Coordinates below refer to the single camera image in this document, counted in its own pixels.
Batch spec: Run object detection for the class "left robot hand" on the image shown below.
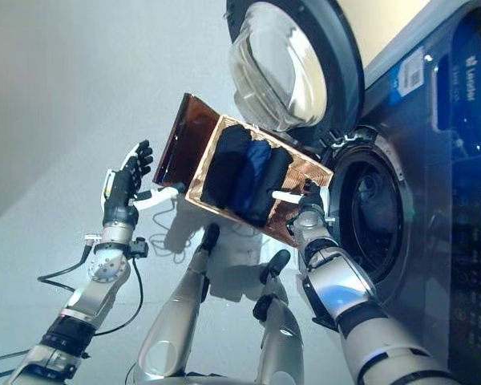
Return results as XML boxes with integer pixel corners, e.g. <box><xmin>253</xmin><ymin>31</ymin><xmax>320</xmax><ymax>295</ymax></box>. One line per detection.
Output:
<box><xmin>102</xmin><ymin>140</ymin><xmax>188</xmax><ymax>225</ymax></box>

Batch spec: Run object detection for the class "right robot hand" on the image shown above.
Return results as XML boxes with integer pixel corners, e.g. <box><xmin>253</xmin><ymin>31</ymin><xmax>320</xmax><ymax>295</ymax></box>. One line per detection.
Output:
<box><xmin>272</xmin><ymin>180</ymin><xmax>332</xmax><ymax>221</ymax></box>

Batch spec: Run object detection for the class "black garment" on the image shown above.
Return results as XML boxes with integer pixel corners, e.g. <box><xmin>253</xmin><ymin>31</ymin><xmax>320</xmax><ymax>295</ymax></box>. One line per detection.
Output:
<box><xmin>200</xmin><ymin>124</ymin><xmax>253</xmax><ymax>209</ymax></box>
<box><xmin>250</xmin><ymin>146</ymin><xmax>296</xmax><ymax>228</ymax></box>

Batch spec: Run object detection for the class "blue garment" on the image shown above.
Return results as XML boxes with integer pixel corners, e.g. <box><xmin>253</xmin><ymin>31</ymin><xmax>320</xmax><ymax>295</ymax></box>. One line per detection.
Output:
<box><xmin>232</xmin><ymin>138</ymin><xmax>273</xmax><ymax>216</ymax></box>

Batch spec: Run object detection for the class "grey front-load washing machine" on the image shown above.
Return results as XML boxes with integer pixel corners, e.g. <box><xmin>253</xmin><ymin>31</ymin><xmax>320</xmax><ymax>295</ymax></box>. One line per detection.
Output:
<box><xmin>296</xmin><ymin>0</ymin><xmax>481</xmax><ymax>385</ymax></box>

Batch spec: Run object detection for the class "rectangular wicker basket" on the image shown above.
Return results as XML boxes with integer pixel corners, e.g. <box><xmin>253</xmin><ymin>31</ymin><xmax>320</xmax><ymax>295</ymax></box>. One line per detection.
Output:
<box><xmin>184</xmin><ymin>114</ymin><xmax>334</xmax><ymax>248</ymax></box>

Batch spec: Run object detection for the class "left silver robot leg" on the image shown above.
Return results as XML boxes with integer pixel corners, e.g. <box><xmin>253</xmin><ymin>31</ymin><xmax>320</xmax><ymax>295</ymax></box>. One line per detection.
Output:
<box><xmin>138</xmin><ymin>222</ymin><xmax>221</xmax><ymax>378</ymax></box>

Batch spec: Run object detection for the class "silver robot leg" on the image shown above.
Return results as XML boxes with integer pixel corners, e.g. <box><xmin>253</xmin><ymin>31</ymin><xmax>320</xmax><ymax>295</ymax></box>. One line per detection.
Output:
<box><xmin>253</xmin><ymin>249</ymin><xmax>305</xmax><ymax>385</ymax></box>
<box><xmin>138</xmin><ymin>222</ymin><xmax>221</xmax><ymax>378</ymax></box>

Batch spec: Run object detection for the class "right silver robot leg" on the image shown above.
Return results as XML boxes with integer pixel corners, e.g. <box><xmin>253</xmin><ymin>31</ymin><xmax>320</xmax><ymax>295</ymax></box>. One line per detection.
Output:
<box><xmin>253</xmin><ymin>249</ymin><xmax>305</xmax><ymax>385</ymax></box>

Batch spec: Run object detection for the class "round glass washer door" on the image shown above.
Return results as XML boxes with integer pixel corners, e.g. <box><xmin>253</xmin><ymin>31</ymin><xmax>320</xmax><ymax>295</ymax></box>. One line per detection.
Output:
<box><xmin>224</xmin><ymin>0</ymin><xmax>366</xmax><ymax>132</ymax></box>

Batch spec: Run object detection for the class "blue white barcode label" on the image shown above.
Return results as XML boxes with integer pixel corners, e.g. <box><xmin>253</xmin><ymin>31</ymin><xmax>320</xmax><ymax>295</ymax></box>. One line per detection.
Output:
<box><xmin>392</xmin><ymin>46</ymin><xmax>426</xmax><ymax>97</ymax></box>

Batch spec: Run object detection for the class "white cabinet counter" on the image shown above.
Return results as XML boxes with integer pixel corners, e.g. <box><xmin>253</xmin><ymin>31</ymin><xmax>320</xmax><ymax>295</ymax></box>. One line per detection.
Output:
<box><xmin>336</xmin><ymin>0</ymin><xmax>446</xmax><ymax>69</ymax></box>

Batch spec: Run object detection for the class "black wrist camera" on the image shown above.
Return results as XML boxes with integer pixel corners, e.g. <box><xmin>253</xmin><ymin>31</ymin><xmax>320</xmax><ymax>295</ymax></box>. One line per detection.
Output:
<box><xmin>127</xmin><ymin>237</ymin><xmax>149</xmax><ymax>260</ymax></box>

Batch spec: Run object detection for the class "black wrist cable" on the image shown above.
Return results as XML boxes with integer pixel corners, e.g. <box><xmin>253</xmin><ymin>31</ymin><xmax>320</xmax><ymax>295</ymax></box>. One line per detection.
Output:
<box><xmin>38</xmin><ymin>244</ymin><xmax>145</xmax><ymax>336</ymax></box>

